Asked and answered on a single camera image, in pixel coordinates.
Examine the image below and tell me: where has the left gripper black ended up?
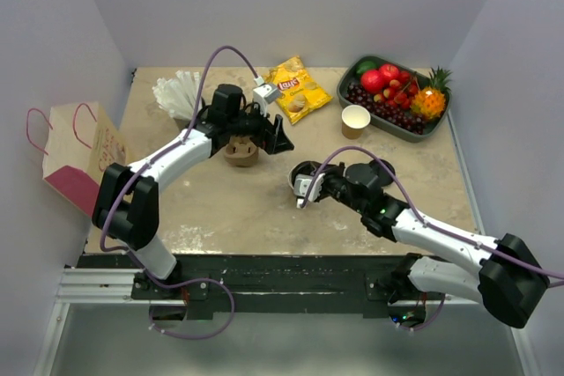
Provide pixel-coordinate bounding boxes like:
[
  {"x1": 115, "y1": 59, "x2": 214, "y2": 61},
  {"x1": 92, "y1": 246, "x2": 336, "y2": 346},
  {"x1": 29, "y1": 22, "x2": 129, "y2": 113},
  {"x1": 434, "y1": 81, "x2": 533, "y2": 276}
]
[{"x1": 228, "y1": 100, "x2": 293, "y2": 154}]

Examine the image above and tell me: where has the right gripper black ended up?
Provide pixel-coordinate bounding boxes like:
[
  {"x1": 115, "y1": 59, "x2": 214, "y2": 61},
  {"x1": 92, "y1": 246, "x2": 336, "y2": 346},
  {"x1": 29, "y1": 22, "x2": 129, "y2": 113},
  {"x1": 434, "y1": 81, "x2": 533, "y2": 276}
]
[{"x1": 309, "y1": 161, "x2": 366, "y2": 216}]

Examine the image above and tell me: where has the black coffee cup lid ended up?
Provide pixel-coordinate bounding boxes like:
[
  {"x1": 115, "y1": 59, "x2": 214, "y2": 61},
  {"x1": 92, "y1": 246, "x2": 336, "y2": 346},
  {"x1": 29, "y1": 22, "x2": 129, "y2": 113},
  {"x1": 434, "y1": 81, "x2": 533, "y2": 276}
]
[{"x1": 369, "y1": 159, "x2": 397, "y2": 188}]

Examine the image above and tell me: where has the brown paper coffee cup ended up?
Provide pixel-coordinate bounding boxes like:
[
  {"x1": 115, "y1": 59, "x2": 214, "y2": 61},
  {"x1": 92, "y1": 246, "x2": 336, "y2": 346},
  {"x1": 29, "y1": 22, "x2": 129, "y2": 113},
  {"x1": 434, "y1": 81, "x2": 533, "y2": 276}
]
[{"x1": 341, "y1": 105, "x2": 371, "y2": 140}]

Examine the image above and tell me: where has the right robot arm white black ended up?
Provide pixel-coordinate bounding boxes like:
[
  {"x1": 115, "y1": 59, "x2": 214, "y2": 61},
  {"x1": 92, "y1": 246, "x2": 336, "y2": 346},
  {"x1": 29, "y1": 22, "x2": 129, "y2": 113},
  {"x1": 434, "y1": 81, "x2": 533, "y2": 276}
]
[{"x1": 293, "y1": 160, "x2": 549, "y2": 328}]

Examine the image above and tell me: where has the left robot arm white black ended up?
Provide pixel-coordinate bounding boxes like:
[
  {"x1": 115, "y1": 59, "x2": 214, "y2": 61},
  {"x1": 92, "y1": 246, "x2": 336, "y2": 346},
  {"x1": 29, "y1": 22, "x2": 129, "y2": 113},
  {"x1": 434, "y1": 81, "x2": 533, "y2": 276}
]
[{"x1": 92, "y1": 83, "x2": 293, "y2": 299}]

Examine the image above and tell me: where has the cardboard cup carrier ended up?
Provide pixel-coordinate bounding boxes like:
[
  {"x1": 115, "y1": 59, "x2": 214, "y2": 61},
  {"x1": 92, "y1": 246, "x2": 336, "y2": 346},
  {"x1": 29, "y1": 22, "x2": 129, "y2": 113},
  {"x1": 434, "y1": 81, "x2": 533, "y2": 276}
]
[{"x1": 223, "y1": 136, "x2": 259, "y2": 167}]

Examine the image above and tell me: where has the yellow Lays chips bag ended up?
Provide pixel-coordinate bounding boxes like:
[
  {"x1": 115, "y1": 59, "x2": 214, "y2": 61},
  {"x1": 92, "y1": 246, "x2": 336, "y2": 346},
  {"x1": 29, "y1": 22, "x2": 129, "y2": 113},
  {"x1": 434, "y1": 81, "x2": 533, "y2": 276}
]
[{"x1": 262, "y1": 55, "x2": 332, "y2": 125}]

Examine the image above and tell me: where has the dark grape bunch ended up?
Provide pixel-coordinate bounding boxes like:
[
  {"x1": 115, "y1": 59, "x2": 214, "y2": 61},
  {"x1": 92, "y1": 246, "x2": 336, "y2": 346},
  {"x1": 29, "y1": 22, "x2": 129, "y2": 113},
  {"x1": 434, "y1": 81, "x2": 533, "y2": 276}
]
[{"x1": 338, "y1": 82, "x2": 427, "y2": 138}]

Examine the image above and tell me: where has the grey straw holder cup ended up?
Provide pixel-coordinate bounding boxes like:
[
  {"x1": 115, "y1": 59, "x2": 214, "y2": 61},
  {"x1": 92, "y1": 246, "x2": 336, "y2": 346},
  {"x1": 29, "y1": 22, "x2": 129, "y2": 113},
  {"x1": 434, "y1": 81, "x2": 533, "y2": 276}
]
[{"x1": 174, "y1": 118, "x2": 191, "y2": 132}]

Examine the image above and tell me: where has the dark green fruit tray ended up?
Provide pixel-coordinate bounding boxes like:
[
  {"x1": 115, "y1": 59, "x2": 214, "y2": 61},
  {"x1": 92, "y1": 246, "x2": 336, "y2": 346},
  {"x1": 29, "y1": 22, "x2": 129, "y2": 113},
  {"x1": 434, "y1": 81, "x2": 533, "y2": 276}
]
[{"x1": 337, "y1": 55, "x2": 452, "y2": 143}]

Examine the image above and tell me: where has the large red apple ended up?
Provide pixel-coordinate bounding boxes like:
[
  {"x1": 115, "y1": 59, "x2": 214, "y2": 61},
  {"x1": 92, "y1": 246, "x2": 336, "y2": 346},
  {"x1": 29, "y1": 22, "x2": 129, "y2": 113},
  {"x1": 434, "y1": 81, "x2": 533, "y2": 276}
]
[{"x1": 360, "y1": 70, "x2": 388, "y2": 94}]

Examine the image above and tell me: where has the small red apple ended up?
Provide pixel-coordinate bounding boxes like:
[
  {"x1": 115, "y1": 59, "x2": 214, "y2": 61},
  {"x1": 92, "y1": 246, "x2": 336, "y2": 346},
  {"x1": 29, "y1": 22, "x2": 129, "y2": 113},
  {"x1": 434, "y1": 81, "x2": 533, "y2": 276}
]
[{"x1": 379, "y1": 63, "x2": 400, "y2": 84}]

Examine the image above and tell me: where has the orange toy pineapple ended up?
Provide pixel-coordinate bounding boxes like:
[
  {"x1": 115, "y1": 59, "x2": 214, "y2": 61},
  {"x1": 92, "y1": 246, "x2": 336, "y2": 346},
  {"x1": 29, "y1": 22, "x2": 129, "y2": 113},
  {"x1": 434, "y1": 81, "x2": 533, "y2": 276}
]
[{"x1": 411, "y1": 67, "x2": 452, "y2": 122}]

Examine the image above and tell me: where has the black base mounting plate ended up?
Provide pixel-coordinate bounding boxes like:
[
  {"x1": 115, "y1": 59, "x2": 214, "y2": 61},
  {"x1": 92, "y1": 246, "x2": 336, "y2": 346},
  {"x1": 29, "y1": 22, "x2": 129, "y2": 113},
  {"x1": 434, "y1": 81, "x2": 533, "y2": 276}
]
[{"x1": 77, "y1": 254, "x2": 446, "y2": 322}]

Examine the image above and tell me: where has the paper bag pink white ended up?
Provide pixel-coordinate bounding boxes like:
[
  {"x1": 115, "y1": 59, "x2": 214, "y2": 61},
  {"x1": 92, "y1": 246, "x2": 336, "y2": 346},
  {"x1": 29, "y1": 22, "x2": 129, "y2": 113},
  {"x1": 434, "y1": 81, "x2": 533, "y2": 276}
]
[{"x1": 26, "y1": 102, "x2": 132, "y2": 217}]

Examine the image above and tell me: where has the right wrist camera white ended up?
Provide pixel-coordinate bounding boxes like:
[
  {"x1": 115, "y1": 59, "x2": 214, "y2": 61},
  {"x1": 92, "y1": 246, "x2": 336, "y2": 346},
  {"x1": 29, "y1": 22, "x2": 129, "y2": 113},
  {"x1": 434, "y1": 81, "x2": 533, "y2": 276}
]
[{"x1": 293, "y1": 173, "x2": 325, "y2": 209}]

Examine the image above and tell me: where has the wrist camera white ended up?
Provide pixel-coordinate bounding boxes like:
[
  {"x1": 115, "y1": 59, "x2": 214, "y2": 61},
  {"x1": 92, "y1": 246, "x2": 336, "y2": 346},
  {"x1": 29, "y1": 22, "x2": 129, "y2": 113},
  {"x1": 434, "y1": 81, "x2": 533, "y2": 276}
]
[
  {"x1": 253, "y1": 83, "x2": 280, "y2": 117},
  {"x1": 293, "y1": 173, "x2": 325, "y2": 209}
]

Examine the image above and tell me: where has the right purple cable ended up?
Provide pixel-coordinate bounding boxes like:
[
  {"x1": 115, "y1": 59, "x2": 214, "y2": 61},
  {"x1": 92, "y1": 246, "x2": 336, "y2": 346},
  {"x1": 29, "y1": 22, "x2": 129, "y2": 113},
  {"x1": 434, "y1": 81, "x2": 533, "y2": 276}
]
[{"x1": 310, "y1": 145, "x2": 564, "y2": 333}]

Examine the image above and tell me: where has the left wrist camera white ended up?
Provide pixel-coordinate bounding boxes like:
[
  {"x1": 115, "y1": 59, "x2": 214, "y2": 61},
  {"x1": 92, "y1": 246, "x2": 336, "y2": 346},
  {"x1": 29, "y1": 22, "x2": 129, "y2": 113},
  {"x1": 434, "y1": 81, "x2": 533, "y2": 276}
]
[{"x1": 253, "y1": 83, "x2": 280, "y2": 117}]

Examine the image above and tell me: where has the aluminium rail frame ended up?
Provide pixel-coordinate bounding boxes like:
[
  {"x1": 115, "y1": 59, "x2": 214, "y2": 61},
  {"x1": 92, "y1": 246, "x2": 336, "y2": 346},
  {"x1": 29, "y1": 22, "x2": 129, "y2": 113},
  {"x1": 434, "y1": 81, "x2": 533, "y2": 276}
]
[{"x1": 35, "y1": 255, "x2": 540, "y2": 375}]

